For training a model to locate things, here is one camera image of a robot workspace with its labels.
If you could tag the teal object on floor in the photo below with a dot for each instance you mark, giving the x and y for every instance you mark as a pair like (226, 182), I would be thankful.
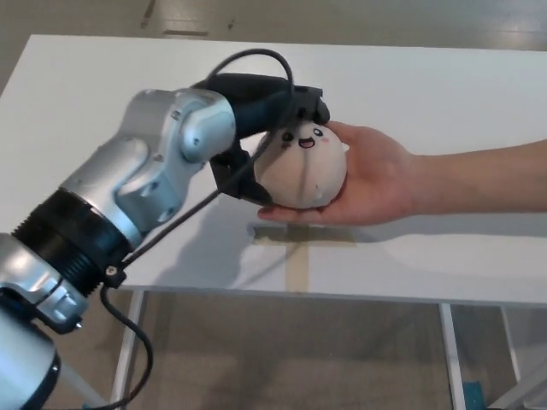
(474, 397)

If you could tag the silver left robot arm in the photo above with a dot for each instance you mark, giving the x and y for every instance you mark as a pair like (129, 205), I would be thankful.
(141, 158)

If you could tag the pink dumpling plush toy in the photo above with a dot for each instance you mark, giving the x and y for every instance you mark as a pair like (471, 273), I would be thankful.
(299, 179)

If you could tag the person's bare hand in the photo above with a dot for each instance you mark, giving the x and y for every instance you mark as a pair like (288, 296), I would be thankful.
(376, 179)

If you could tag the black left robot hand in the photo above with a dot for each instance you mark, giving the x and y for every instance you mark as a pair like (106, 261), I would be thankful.
(260, 102)

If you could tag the white table leg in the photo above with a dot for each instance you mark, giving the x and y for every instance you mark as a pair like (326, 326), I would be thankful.
(452, 359)
(512, 346)
(128, 350)

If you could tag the person's bare forearm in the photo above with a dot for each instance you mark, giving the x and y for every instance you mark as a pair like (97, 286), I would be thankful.
(478, 175)

